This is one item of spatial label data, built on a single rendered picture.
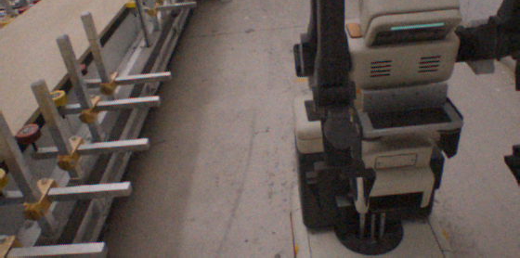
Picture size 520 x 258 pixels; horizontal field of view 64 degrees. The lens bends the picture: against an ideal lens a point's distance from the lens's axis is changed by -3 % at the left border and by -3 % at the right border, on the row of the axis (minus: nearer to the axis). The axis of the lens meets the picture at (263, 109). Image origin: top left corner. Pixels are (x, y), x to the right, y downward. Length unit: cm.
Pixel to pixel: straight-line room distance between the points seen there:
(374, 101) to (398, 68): 10
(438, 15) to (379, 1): 13
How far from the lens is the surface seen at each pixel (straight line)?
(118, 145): 158
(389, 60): 110
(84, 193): 140
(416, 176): 132
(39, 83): 149
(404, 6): 101
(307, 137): 150
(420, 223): 191
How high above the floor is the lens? 165
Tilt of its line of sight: 31 degrees down
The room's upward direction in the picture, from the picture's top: 7 degrees counter-clockwise
